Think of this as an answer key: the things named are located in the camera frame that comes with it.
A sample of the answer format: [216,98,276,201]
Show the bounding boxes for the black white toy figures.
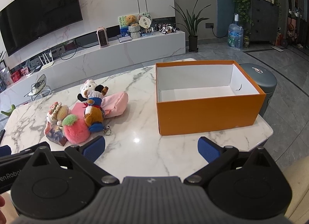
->
[155,23,179,35]

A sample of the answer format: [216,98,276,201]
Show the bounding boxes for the white bear plush doll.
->
[77,80,108,102]

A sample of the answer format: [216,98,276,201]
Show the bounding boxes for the small floor fan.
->
[24,74,53,102]

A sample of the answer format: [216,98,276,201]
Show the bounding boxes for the small dark picture box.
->
[44,122,68,146]

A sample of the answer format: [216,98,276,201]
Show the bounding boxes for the round paper fan decoration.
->
[138,16,152,34]

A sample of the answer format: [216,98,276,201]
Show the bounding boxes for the crochet doll with flower hat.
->
[47,102,70,126]

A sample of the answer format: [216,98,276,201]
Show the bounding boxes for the pink strawberry plush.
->
[62,114,90,144]

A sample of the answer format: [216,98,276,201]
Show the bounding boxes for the black wall television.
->
[1,0,83,56]

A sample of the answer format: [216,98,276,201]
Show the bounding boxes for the white wifi router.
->
[39,51,54,70]

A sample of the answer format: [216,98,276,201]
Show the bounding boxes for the teddy bear in pot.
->
[125,15,140,39]

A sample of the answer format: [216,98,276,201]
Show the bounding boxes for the blue water bottle jug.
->
[227,14,244,50]

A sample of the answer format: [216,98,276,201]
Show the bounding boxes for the pink small heater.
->
[96,26,109,48]

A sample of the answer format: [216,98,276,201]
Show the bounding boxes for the pink pouch bag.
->
[101,92,128,118]

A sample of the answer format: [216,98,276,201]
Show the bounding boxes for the pink leather card wallet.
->
[71,103,87,118]

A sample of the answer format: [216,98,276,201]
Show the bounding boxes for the orange cardboard box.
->
[155,60,266,136]

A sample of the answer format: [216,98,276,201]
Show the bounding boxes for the dark grey drawer cabinet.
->
[250,0,279,42]

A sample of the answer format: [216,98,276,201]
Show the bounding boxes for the potted green plant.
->
[172,0,211,53]

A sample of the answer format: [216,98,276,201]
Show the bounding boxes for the brown dog plush keychain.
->
[84,98,105,132]

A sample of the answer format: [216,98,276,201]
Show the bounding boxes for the grey round trash bin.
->
[240,63,278,117]

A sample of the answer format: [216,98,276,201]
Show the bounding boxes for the white marble tv cabinet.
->
[1,31,185,110]

